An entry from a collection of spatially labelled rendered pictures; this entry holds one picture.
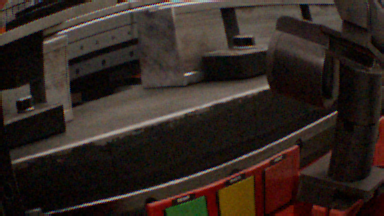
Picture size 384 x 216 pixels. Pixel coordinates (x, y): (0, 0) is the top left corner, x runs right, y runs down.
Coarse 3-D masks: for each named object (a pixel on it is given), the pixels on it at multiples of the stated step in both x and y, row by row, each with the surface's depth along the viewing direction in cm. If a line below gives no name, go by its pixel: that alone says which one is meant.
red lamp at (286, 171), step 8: (288, 160) 84; (272, 168) 82; (280, 168) 83; (288, 168) 84; (272, 176) 82; (280, 176) 83; (288, 176) 84; (272, 184) 82; (280, 184) 83; (288, 184) 84; (272, 192) 82; (280, 192) 83; (288, 192) 84; (272, 200) 82; (280, 200) 83; (288, 200) 84; (272, 208) 82
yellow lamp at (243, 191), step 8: (240, 184) 78; (248, 184) 79; (224, 192) 77; (232, 192) 78; (240, 192) 78; (248, 192) 79; (224, 200) 77; (232, 200) 78; (240, 200) 79; (248, 200) 79; (224, 208) 77; (232, 208) 78; (240, 208) 79; (248, 208) 79
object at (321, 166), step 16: (336, 128) 74; (368, 128) 71; (336, 144) 73; (352, 144) 72; (368, 144) 72; (320, 160) 79; (336, 160) 73; (352, 160) 72; (368, 160) 73; (304, 176) 76; (320, 176) 75; (336, 176) 73; (352, 176) 72; (368, 176) 74; (352, 192) 72; (368, 192) 70
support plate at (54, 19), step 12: (96, 0) 66; (108, 0) 67; (60, 12) 63; (72, 12) 64; (84, 12) 65; (36, 24) 60; (48, 24) 62; (0, 36) 57; (12, 36) 58; (24, 36) 59
